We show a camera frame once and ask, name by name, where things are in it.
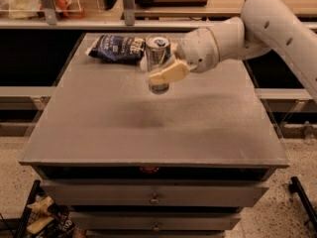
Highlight grey drawer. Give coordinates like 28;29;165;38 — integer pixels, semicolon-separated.
42;179;268;207
70;212;241;231

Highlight blue chip bag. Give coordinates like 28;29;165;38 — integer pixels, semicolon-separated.
85;35;146;63

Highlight silver blue redbull can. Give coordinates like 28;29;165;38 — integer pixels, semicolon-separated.
145;35;172;95

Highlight black wire basket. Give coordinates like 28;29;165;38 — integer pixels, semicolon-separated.
13;179;80;238

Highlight black stand leg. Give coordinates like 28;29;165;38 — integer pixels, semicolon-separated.
288;177;317;232

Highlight snack bag in basket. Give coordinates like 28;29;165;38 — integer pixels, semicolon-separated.
25;195;80;238

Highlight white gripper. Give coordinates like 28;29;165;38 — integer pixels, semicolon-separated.
149;28;219;85

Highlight metal shelf rail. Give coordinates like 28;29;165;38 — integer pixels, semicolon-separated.
0;17;317;32

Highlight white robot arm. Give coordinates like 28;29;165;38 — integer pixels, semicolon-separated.
149;0;317;101

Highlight grey drawer cabinet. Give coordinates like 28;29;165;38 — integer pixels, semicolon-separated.
20;34;288;238

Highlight upper grey drawer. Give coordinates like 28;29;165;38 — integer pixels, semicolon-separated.
42;179;268;207

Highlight clear acrylic box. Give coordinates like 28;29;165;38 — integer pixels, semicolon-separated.
0;0;84;20

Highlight lower grey drawer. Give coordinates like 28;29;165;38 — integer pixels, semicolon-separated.
70;212;241;231

